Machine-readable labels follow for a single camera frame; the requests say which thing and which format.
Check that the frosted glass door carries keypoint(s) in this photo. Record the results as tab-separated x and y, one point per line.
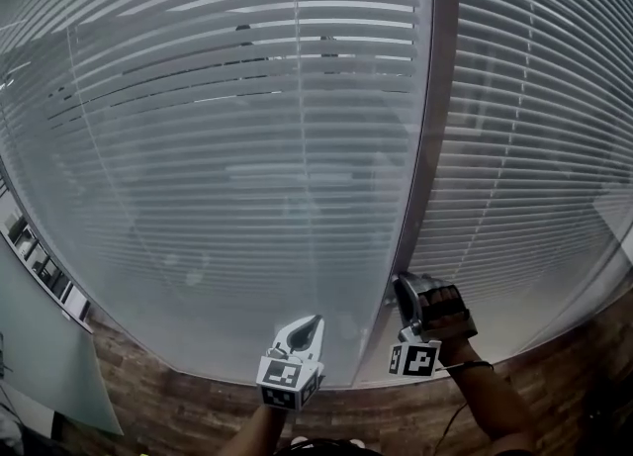
49	355

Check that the person's left forearm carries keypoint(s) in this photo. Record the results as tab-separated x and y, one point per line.
257	431

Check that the round grey blind knob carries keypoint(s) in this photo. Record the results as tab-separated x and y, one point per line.
388	301

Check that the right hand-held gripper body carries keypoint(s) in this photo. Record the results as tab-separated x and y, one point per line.
415	357

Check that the person's right forearm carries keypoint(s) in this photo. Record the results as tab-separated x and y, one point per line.
489	404

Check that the person's right hand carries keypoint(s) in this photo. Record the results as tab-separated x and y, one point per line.
447	325

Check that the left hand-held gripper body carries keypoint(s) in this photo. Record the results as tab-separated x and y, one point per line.
279	377

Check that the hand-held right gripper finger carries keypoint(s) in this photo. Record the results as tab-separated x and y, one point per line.
415	296
403	305

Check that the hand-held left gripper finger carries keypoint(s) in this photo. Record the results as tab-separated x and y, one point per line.
319	345
279	342

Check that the person's dark trousers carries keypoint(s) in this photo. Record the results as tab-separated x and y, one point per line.
321	449

